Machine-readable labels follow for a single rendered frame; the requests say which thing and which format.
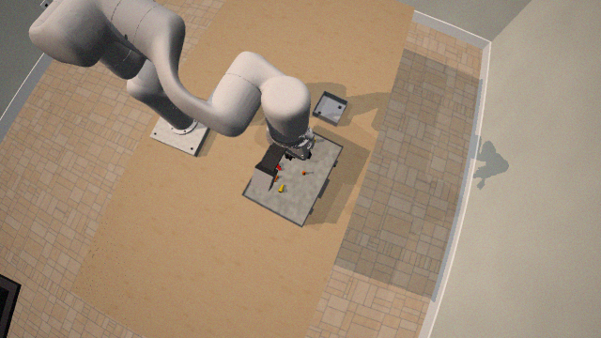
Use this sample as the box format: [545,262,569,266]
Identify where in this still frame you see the grey flat rectangular case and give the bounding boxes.
[242,132,343,227]

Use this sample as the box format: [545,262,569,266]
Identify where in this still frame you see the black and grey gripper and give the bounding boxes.
[266,126,315,161]

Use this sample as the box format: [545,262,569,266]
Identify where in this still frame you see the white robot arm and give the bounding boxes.
[29,0,315,192]

